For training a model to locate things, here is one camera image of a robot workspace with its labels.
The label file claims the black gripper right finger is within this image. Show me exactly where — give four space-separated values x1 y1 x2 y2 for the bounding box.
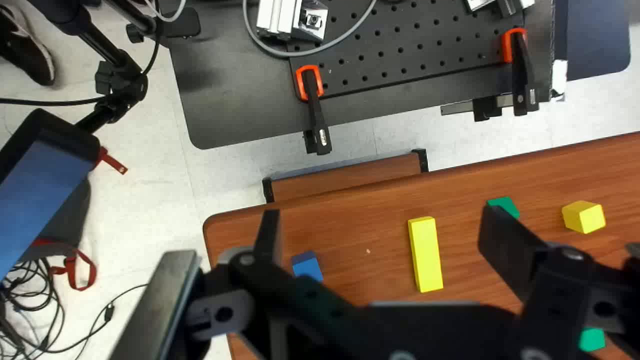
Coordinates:
479 206 551 301

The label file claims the orange black clamp far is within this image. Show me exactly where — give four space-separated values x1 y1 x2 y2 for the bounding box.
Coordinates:
500 29 538 117

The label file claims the blue black flat case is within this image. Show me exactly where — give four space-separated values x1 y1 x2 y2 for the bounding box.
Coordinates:
0 111 100 277

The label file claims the orange black clamp near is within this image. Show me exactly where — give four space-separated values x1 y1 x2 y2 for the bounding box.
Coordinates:
294 64 332 156

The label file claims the orange black clamp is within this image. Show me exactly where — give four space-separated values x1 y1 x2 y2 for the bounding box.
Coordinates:
500 29 538 117
294 64 332 156

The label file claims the blue cube block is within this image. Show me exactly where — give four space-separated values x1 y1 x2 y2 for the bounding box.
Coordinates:
293 252 325 282

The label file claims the black tripod stand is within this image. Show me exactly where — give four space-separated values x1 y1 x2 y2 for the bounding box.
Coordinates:
30 0 148 132

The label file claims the long yellow rectangular block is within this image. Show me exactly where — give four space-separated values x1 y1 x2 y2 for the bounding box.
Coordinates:
408 216 444 294

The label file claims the black perforated breadboard plate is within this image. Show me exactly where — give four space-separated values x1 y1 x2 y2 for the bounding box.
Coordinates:
288 0 544 98

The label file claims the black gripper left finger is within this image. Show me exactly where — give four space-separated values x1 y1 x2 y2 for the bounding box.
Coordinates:
255 210 280 260

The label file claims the black shoe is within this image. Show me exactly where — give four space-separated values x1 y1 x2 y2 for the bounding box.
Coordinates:
0 4 57 86

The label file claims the yellow cube block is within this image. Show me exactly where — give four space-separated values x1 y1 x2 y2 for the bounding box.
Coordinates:
563 201 606 234

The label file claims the wooden keyboard tray shelf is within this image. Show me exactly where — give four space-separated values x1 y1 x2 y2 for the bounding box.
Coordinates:
262 149 429 204

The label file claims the green triangular block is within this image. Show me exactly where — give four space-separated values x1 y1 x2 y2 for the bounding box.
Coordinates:
487 197 522 220

